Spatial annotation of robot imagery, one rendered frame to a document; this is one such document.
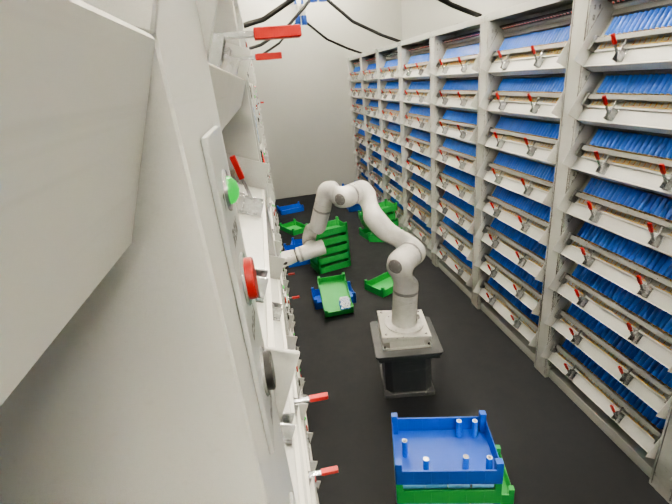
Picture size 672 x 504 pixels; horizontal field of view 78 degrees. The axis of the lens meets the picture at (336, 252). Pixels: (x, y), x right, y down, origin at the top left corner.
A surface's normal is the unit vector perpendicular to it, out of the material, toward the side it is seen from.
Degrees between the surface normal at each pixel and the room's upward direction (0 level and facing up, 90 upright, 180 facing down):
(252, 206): 90
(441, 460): 0
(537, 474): 0
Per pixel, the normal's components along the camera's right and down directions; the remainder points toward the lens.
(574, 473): -0.10, -0.92
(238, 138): 0.18, 0.36
